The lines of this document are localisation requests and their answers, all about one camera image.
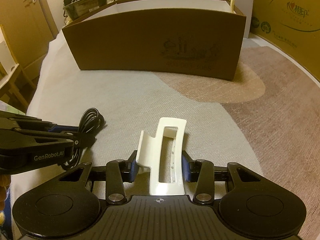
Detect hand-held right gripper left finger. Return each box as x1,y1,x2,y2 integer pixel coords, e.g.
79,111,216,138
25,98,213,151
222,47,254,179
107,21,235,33
59,152,138,203

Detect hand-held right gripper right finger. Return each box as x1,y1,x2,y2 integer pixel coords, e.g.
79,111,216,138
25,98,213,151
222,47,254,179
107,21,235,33
182,152,262,203

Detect cream hair claw clip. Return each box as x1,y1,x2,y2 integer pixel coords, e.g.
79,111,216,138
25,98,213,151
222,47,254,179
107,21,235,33
136,117,187,196

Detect wooden door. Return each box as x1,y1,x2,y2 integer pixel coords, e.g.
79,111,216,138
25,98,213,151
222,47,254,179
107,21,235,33
0,0,63,73

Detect brown mat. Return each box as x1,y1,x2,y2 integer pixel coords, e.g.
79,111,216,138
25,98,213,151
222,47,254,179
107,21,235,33
160,36,320,215

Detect large tan cardboard carton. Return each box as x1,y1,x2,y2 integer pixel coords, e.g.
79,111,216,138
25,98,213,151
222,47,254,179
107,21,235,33
246,0,320,80

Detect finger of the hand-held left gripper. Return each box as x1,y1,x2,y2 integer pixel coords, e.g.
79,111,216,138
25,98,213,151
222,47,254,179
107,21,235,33
0,110,79,133
0,130,81,153

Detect brown cardboard box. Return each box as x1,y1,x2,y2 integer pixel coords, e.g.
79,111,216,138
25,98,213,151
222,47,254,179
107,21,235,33
62,0,247,82

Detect black cable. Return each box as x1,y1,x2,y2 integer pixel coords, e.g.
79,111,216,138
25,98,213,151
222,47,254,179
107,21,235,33
60,108,107,170

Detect black food tray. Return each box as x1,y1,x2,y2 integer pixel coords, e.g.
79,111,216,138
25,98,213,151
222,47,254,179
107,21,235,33
62,0,118,20

